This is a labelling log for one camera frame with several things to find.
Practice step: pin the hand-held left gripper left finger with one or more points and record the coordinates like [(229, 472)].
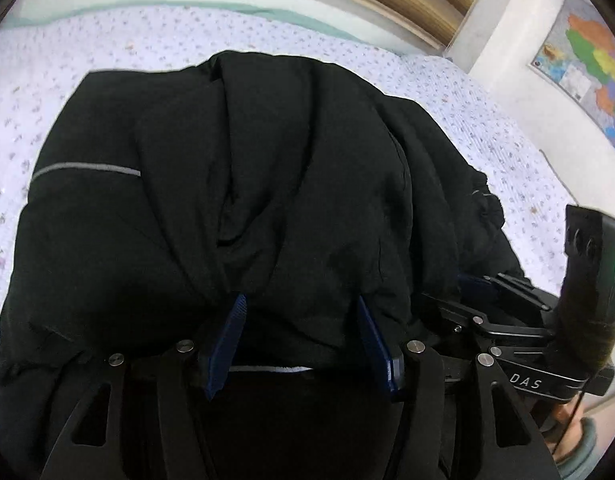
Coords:
[(227, 345)]

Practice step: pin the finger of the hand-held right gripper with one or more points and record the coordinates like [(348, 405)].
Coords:
[(517, 295), (467, 320)]

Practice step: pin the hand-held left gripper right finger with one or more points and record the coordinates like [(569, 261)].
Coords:
[(375, 345)]

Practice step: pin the black hooded jacket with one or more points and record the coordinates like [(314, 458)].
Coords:
[(237, 185)]

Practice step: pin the person's right forearm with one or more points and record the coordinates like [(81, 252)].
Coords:
[(577, 450)]

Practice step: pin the bed with floral sheet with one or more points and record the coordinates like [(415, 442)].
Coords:
[(462, 110)]

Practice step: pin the colourful wall map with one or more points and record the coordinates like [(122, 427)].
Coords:
[(595, 65)]

